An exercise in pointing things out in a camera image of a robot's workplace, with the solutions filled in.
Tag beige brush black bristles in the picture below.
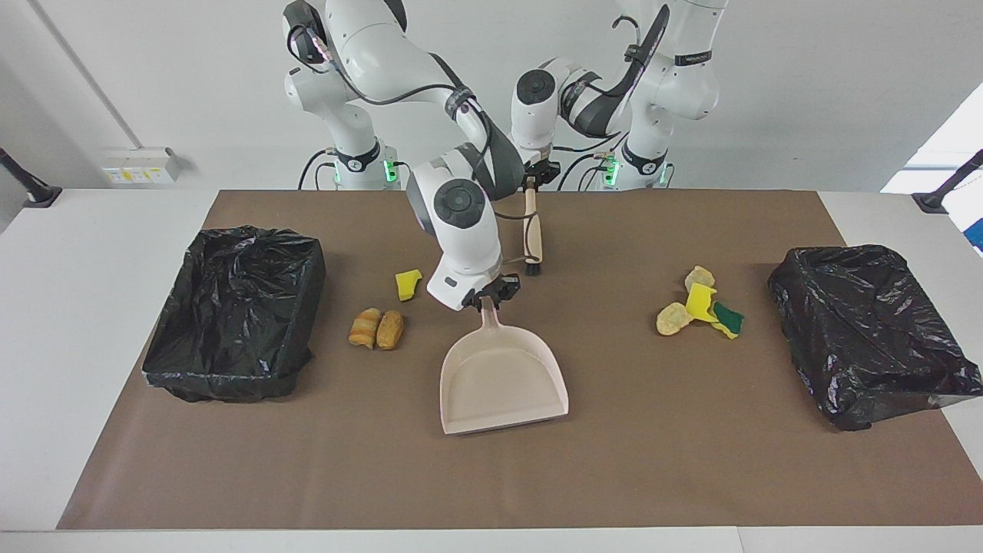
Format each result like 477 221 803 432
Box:
524 187 544 277

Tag pink plastic dustpan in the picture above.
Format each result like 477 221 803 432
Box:
439 296 570 436

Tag brown toy bread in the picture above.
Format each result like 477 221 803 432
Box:
376 310 405 351

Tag striped toy croissant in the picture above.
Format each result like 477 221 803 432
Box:
349 307 382 349

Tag large yellow sponge piece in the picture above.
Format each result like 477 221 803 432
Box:
685 283 719 323

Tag green and yellow sponge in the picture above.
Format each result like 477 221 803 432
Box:
710 301 744 339

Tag black bag lined bin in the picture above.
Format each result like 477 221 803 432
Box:
142 225 327 403
768 244 983 431

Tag brown table mat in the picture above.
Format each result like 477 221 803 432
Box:
58 190 983 531

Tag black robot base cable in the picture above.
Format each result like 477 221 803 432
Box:
298 150 339 190
557 152 615 191

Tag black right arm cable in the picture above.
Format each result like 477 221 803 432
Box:
286 22 538 266

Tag white wall socket box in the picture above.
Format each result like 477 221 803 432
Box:
101 147 183 185

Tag black camera stand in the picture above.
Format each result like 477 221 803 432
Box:
912 150 983 214
0 147 62 209

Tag white wall conduit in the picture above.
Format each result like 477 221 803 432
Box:
28 0 144 151

